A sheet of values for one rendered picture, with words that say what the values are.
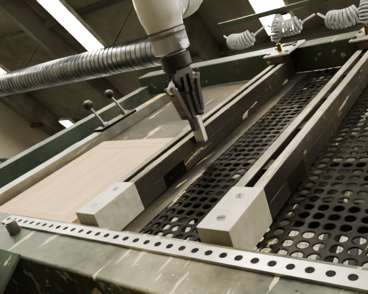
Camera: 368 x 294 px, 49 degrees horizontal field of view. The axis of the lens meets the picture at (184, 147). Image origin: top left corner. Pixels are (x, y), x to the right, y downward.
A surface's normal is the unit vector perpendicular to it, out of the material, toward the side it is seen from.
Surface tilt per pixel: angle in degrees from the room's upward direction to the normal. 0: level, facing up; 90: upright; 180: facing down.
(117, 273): 58
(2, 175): 90
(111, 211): 90
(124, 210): 90
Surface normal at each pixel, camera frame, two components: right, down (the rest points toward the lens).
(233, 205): -0.30, -0.89
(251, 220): 0.77, -0.03
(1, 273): -0.55, -0.52
